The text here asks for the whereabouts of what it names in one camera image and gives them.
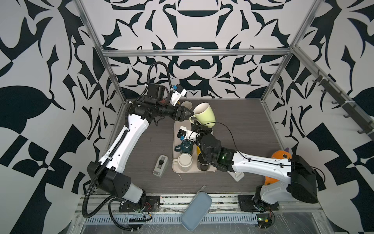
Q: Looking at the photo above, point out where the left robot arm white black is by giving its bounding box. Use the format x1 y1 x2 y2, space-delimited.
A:
87 84 192 203

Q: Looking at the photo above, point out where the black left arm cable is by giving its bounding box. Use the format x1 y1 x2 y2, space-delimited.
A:
81 61 173 232

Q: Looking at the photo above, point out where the white cream mug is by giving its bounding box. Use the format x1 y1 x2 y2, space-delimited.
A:
172 153 193 173

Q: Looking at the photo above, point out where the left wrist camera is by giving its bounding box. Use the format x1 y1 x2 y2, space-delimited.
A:
169 84 187 106

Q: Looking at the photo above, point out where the light green mug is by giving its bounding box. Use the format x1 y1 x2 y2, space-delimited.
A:
189 102 216 128

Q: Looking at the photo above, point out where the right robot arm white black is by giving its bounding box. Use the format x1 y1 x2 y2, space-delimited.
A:
184 125 318 205

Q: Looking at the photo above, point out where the blue-grey pencil case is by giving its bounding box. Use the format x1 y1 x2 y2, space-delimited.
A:
181 185 212 232

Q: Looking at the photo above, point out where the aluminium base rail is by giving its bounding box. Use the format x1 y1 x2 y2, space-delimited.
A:
74 191 322 214

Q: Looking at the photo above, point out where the dark green mug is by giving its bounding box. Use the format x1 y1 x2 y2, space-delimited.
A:
174 140 193 155

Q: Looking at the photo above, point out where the black mug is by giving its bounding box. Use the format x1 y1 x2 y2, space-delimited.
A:
197 154 210 172

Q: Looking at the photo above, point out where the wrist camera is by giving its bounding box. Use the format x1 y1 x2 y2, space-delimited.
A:
177 126 200 142
169 84 187 106

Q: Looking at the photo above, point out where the beige serving tray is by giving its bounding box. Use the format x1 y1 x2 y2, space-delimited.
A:
172 120 217 174

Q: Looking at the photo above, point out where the grey ceramic mug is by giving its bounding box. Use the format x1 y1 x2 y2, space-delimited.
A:
181 101 193 110

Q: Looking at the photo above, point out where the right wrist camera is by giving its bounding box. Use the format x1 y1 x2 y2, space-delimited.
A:
177 126 200 142

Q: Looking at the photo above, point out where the white cable duct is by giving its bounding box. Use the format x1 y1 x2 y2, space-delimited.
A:
85 213 258 225

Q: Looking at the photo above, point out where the yellow mug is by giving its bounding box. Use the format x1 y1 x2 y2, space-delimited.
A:
196 146 201 155

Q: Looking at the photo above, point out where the green circuit board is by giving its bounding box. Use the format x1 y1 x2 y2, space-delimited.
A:
256 212 276 230

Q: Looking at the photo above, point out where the orange shark plush toy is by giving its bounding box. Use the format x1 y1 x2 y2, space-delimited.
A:
265 148 292 185

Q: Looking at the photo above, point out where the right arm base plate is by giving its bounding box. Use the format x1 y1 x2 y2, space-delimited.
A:
238 185 279 213

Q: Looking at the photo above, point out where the wall hook rack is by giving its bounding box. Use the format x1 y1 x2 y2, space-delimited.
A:
313 71 374 141

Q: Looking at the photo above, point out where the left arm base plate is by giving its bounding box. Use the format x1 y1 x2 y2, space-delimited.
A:
119 192 161 213

